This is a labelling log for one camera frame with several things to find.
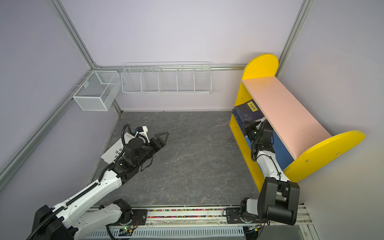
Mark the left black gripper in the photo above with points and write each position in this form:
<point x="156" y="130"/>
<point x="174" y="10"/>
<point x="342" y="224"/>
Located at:
<point x="161" y="143"/>

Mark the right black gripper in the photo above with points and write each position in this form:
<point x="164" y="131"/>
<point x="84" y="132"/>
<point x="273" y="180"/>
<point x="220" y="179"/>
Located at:
<point x="253" y="125"/>

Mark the dark blue thin book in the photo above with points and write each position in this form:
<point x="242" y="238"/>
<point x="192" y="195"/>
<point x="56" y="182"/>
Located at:
<point x="247" y="113"/>

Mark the white paper file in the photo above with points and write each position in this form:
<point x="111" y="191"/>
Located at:
<point x="113" y="152"/>

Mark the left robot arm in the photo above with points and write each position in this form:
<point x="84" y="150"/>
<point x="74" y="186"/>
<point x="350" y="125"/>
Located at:
<point x="69" y="219"/>

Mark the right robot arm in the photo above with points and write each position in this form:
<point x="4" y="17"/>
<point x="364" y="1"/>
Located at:
<point x="279" y="197"/>

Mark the yellow pink blue shelf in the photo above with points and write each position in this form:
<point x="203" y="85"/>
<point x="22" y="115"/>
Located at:
<point x="307" y="141"/>

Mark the white mesh basket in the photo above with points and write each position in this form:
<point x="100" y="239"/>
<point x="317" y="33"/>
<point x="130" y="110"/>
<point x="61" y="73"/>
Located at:
<point x="98" y="91"/>

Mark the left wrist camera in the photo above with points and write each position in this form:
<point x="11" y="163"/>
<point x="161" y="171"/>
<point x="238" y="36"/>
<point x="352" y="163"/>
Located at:
<point x="141" y="132"/>

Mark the white wire wall rack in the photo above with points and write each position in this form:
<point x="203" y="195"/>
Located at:
<point x="167" y="77"/>

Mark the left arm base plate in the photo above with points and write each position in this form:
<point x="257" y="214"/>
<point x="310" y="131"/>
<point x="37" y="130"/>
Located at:
<point x="135" y="217"/>

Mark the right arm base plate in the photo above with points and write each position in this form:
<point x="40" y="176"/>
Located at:
<point x="234" y="215"/>

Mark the aluminium front rail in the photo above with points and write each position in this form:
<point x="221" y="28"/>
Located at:
<point x="187" y="223"/>

